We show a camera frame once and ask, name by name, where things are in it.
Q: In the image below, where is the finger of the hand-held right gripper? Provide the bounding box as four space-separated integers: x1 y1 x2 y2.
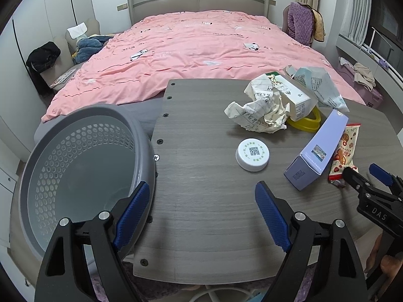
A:
343 167 377 196
369 163 403 196

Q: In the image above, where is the blue crumpled clothing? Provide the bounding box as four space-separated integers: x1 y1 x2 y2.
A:
72 34 114 65

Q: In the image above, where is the white sheer curtain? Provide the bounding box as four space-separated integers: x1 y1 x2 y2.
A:
348 0 377 49

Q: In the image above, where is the dark window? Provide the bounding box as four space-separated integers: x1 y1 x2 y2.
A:
370 0 403 70

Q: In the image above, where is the beige armchair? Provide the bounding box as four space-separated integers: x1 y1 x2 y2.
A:
39 18 101 93

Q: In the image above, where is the red snack packet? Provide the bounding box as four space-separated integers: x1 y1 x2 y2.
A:
327 123 361 189

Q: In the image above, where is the pink printed blanket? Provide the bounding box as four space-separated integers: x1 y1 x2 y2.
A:
42 10 367 123

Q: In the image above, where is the white drink carton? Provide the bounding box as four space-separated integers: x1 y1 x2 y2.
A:
264 71 319 123

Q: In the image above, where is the pink storage box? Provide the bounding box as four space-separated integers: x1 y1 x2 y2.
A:
337 57 384 107

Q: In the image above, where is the white drying rack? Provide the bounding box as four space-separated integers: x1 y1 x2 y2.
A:
362 27 403 79

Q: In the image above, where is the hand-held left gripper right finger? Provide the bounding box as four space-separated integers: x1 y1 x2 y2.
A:
254 181 369 302

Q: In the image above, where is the printed paper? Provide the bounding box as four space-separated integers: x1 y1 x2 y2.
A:
224 74 291 134

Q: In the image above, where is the yellow plastic ring lid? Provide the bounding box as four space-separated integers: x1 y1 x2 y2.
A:
286 106 322 132

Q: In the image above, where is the grey perforated plastic basket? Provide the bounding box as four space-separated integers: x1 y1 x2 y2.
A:
11 104 158 266

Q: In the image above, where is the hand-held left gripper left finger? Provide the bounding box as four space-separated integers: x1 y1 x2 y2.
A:
35 181 151 302

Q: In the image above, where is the purple fluffy garment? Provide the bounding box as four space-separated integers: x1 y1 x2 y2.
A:
282 2 317 46

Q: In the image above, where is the grey bed base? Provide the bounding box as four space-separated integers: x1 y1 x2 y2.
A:
34 94 167 142

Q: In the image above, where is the light blue wipes packet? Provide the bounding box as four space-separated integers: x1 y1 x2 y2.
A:
285 65 351 112

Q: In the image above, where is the long purple cardboard box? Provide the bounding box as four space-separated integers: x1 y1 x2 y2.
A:
283 109 349 191

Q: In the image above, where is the white round jar cap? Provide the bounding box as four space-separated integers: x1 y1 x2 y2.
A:
236 138 271 172

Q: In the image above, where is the black clothing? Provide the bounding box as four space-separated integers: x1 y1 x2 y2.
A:
26 42 61 71

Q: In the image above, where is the magazine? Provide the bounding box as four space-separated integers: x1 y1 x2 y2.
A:
49 69 76 89

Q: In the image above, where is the person's right hand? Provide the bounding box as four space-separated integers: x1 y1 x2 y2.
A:
365 235 396 279

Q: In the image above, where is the white folded cloth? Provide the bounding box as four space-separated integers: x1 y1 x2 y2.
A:
66 22 88 40

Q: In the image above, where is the beige cloth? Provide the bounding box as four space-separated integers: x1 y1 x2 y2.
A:
353 62 377 90

